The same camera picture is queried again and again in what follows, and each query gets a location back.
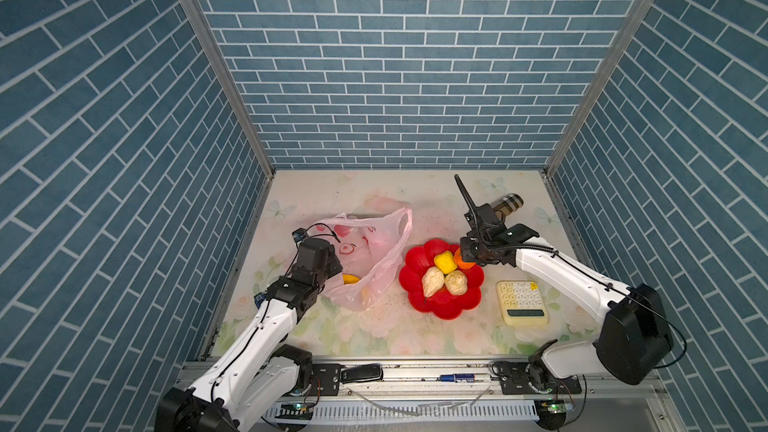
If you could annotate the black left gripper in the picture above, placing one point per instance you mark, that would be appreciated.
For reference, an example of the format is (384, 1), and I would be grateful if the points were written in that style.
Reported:
(335, 266)

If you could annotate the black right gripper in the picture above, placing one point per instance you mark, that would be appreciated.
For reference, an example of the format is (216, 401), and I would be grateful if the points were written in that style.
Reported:
(464, 241)

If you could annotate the yellow fake banana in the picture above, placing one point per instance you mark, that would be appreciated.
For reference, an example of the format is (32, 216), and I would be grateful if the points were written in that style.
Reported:
(349, 279)

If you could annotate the orange fake fruit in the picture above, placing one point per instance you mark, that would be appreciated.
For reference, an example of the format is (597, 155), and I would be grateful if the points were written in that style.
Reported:
(460, 262)

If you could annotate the yellow fake lemon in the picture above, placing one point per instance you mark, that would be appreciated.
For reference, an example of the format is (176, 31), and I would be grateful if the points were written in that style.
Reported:
(445, 262)

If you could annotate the pink plastic bag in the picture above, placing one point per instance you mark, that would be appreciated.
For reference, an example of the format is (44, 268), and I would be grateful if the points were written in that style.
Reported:
(371, 248)

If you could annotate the beige fake potato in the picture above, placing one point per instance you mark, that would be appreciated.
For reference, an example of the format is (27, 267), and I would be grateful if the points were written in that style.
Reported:
(432, 281)
(456, 283)

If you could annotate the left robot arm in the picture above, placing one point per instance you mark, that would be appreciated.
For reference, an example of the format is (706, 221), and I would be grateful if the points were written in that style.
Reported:
(258, 368)

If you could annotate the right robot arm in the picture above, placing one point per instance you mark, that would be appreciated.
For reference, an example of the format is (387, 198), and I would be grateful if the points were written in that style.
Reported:
(634, 333)

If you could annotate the plaid glasses case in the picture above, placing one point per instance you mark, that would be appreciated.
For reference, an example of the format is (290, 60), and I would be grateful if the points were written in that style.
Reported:
(506, 205)

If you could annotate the blue stapler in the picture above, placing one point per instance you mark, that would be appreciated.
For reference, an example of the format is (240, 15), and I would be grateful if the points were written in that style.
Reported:
(259, 300)

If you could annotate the red flower-shaped bowl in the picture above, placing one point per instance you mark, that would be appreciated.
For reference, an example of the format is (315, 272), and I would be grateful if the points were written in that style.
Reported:
(443, 305)

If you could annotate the yellow calculator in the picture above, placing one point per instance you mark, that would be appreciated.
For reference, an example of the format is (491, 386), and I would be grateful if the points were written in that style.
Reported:
(521, 304)

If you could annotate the blue pen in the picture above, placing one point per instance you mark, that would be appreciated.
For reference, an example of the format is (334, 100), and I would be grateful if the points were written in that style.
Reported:
(457, 378)

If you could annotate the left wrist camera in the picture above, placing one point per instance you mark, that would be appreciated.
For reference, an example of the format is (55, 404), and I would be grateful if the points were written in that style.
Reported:
(306, 244)

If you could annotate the aluminium front rail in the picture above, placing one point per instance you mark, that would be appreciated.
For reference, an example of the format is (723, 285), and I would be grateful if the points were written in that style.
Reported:
(410, 398)

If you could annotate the aluminium right corner post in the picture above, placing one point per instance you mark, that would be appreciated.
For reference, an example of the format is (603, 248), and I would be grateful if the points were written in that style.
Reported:
(618, 47)

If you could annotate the aluminium corner post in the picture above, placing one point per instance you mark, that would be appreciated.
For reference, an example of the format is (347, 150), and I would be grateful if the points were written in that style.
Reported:
(618, 47)
(209, 45)

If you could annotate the aluminium left corner post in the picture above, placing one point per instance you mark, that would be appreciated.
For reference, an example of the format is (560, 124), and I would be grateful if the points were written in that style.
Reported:
(209, 45)

